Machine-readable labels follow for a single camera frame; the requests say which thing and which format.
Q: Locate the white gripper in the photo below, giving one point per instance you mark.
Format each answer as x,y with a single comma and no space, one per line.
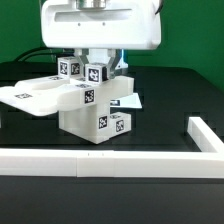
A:
122,24

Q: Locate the white tagged cube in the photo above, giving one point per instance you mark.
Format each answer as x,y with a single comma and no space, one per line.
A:
96,73
68,67

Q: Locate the white chair seat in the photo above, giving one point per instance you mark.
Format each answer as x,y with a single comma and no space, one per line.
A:
90,123

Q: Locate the white chair back frame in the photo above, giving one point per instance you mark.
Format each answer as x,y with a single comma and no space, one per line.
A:
66,97

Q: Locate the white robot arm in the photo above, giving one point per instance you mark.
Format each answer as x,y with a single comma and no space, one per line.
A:
100,56

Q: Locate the white U-shaped obstacle fence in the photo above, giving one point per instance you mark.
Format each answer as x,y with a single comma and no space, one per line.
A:
207,162

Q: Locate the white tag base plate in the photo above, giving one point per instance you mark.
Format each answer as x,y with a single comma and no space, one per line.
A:
131,101

